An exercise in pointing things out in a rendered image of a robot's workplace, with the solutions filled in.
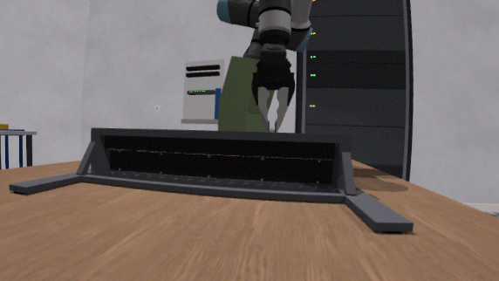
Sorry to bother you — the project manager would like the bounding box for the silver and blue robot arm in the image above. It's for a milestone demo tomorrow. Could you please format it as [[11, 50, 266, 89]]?
[[216, 0, 312, 66]]

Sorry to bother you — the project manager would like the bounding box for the black network patch panel rack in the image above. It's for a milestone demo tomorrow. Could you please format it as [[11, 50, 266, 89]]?
[[9, 128, 414, 234]]

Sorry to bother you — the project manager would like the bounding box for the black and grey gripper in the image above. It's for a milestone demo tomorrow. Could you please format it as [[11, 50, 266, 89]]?
[[251, 30, 295, 133]]

